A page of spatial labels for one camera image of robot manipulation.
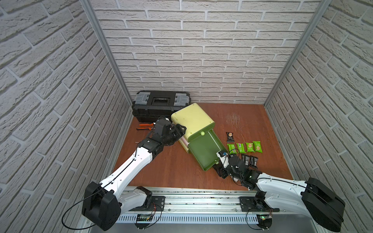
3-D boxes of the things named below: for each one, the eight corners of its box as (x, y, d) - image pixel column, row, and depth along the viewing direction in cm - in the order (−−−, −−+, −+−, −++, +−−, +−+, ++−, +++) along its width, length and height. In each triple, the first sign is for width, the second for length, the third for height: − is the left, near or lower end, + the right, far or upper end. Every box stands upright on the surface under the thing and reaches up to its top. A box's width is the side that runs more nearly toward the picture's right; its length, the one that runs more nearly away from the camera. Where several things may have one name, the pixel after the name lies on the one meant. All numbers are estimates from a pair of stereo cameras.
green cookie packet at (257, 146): (255, 153, 95) (256, 151, 93) (252, 143, 100) (253, 141, 98) (262, 153, 95) (263, 151, 93) (258, 143, 100) (260, 141, 98)
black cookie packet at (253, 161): (248, 166, 89) (249, 165, 87) (249, 156, 93) (250, 155, 91) (256, 168, 88) (257, 167, 86) (256, 158, 92) (258, 157, 90)
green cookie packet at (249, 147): (247, 152, 95) (248, 151, 93) (244, 144, 99) (245, 142, 97) (254, 152, 95) (255, 151, 93) (251, 144, 99) (252, 142, 97)
